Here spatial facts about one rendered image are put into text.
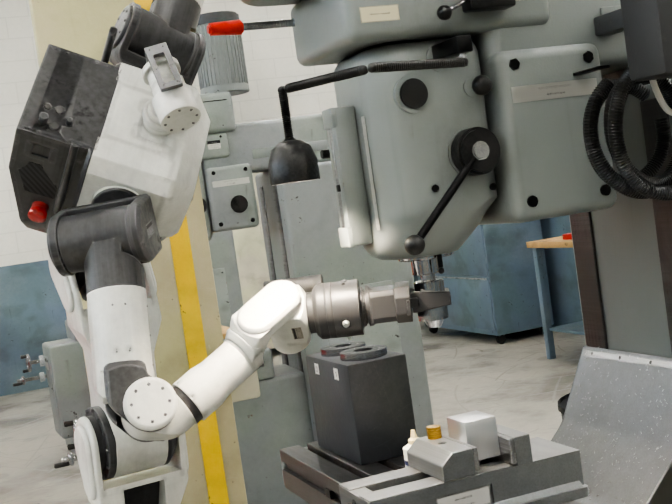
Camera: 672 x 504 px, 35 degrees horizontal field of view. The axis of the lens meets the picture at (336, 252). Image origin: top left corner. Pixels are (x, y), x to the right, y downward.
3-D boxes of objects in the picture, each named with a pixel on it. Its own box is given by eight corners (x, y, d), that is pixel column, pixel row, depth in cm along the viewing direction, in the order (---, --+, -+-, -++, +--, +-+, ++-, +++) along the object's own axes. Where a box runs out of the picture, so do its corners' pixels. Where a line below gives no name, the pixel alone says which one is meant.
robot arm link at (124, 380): (98, 436, 151) (86, 284, 157) (98, 448, 163) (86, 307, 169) (180, 426, 154) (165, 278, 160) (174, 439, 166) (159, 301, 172)
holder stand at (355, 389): (361, 466, 195) (345, 358, 194) (317, 446, 216) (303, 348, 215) (419, 451, 200) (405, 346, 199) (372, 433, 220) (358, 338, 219)
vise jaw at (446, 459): (444, 482, 152) (440, 455, 152) (408, 466, 164) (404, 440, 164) (481, 473, 154) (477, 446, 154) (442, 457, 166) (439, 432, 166)
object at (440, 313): (442, 315, 170) (438, 283, 170) (452, 317, 166) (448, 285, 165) (414, 320, 169) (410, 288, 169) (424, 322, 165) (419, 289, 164)
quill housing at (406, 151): (399, 263, 154) (368, 41, 152) (347, 262, 173) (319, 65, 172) (514, 244, 161) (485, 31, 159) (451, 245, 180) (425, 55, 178)
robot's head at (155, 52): (157, 120, 173) (152, 92, 166) (141, 79, 176) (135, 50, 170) (194, 109, 174) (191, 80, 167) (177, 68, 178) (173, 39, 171)
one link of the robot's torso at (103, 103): (-18, 269, 186) (7, 142, 159) (34, 129, 207) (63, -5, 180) (147, 316, 193) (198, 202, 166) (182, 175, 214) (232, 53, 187)
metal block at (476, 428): (469, 462, 157) (464, 422, 157) (451, 455, 163) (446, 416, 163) (500, 455, 159) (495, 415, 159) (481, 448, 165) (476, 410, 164)
